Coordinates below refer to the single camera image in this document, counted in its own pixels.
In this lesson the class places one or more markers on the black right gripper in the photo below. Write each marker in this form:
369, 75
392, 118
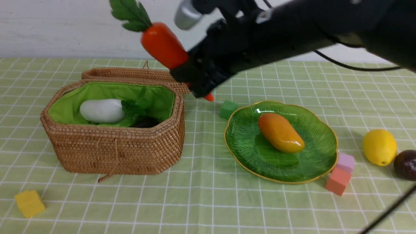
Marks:
226, 49

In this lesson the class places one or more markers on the orange toy carrot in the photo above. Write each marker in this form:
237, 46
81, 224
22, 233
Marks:
157, 38

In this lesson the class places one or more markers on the orange toy mango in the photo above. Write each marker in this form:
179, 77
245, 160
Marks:
280, 133

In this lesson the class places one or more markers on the purple toy eggplant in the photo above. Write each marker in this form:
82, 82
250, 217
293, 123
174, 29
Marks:
146, 122

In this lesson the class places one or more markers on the green toy cucumber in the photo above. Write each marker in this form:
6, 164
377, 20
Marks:
122, 123

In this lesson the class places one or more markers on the white toy radish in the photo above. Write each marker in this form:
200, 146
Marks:
113, 111

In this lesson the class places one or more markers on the yellow toy lemon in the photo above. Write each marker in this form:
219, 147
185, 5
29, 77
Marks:
379, 147

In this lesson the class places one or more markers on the dark purple passion fruit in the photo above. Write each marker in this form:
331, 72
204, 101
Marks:
405, 165

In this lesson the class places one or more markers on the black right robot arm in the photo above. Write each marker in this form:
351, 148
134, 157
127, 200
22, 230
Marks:
385, 28

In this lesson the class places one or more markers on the green foam cube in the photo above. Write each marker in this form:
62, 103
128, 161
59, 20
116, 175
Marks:
227, 109

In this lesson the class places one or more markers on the green glass leaf plate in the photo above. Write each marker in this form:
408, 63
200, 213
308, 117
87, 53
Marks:
255, 154

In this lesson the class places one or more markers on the woven wicker basket lid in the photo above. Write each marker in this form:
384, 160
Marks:
135, 74

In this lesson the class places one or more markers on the pink foam cube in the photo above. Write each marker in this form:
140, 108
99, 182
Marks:
346, 162

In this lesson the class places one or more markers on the salmon foam cube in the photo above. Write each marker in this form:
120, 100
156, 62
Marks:
338, 181

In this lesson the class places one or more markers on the woven wicker basket green lining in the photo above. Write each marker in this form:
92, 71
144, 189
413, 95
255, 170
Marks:
109, 150

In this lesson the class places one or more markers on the yellow foam cube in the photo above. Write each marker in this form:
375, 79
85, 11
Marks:
29, 203

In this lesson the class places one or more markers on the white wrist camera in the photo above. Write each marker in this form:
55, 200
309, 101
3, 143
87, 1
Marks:
187, 16

